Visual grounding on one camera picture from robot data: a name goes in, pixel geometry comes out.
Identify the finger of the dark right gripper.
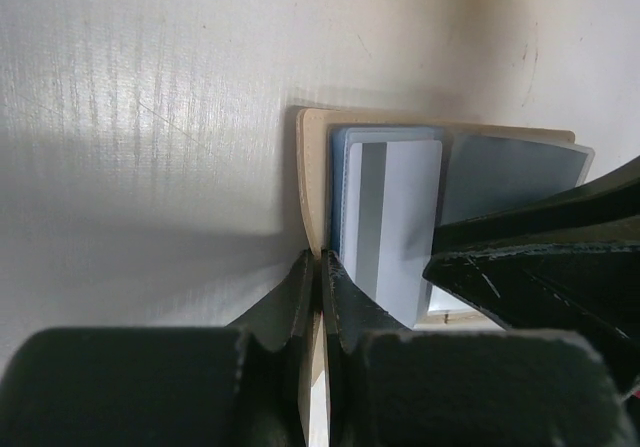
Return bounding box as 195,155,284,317
423,160,639,397

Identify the white credit card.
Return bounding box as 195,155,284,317
344,140,442,327

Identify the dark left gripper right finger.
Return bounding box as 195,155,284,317
321,251,630,446

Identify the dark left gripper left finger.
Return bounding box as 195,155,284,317
1,251,314,446

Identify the beige card holder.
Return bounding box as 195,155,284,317
294,107,597,447

